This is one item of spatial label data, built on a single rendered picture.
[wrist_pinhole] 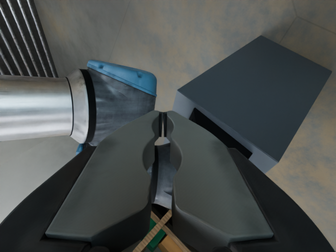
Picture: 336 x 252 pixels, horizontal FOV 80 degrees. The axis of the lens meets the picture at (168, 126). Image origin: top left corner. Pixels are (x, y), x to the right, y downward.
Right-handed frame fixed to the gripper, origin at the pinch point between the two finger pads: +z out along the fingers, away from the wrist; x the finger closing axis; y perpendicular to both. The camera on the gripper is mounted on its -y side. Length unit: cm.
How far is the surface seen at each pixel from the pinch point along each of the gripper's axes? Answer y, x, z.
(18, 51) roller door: 51, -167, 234
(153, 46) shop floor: 21, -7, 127
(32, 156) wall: 220, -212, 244
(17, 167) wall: 225, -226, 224
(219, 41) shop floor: 11, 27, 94
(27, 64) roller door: 68, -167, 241
